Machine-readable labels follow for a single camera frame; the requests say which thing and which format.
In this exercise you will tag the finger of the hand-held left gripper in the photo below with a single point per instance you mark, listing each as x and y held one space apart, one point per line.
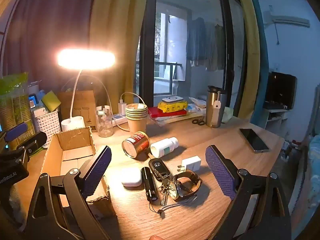
32 140
16 131

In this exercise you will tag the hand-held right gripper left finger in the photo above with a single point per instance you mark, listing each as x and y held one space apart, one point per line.
96 170

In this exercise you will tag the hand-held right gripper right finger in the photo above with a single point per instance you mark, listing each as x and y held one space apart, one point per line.
220 172

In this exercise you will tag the white charger plug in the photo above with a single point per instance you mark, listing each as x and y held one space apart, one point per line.
192 163

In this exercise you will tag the white earbuds case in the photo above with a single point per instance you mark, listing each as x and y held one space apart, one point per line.
131 177

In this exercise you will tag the gold wristwatch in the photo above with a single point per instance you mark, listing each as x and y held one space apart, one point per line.
177 192

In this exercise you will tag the red tin can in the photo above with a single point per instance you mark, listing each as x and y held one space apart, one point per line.
140 141

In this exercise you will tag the black car key bunch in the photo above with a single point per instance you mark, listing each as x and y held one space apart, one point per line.
157 167

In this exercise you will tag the white pill bottle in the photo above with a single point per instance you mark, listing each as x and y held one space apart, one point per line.
163 147

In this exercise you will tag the person's right hand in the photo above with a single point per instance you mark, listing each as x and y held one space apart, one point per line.
156 238

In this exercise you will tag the white plastic basket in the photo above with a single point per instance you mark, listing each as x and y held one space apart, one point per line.
47 123

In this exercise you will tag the green packet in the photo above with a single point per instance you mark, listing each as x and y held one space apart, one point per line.
15 105

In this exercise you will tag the white small box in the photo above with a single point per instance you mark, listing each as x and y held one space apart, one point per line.
41 111

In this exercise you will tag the blue packet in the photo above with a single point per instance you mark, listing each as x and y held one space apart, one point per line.
33 100

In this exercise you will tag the yellow green sponge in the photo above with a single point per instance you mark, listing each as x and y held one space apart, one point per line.
51 101

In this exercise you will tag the clear glass cup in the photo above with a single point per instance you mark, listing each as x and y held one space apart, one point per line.
103 125

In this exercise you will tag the black smartphone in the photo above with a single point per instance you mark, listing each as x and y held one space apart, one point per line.
253 140

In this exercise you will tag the black scissors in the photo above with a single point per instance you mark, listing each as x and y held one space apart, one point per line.
200 122

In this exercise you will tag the white power strip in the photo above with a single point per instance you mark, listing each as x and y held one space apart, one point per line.
119 118

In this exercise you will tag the pale green bag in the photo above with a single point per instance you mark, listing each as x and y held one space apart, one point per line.
228 115

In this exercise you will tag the stack of paper cups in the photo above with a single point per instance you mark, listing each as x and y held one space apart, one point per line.
136 125

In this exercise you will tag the steel tumbler with tag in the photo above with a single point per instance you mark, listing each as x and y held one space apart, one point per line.
213 112

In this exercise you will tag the brown printed cardboard box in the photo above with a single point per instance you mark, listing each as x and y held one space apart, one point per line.
85 105

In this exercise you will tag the white tissue packets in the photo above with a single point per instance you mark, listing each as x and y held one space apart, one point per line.
195 107

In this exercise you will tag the papers in clear folder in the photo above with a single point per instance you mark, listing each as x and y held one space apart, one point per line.
170 119

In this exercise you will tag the white shelf unit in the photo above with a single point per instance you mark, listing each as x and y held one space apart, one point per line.
273 120

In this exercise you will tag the yellow wet wipes packet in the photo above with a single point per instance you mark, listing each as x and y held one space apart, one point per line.
172 107

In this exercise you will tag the red book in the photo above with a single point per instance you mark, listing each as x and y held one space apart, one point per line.
153 111

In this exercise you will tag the white flat device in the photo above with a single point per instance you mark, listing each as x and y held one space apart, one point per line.
172 100

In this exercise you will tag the white desk lamp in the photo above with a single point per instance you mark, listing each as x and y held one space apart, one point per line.
85 58

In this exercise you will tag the black monitor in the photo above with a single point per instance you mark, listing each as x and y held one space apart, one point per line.
281 90

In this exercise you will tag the blue curtain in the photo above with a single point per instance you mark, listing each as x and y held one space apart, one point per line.
261 67

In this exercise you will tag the black balcony railing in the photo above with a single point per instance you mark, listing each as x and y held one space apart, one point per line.
172 66

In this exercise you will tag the dark curtain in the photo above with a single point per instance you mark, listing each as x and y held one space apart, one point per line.
50 17

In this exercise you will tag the hanging grey garment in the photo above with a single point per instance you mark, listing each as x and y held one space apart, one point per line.
216 47

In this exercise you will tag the hanging blue shirt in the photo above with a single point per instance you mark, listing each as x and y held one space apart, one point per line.
196 42

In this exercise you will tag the white air conditioner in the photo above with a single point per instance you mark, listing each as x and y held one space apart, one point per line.
287 20

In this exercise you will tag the black sliding door frame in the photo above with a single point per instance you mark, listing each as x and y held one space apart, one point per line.
148 42

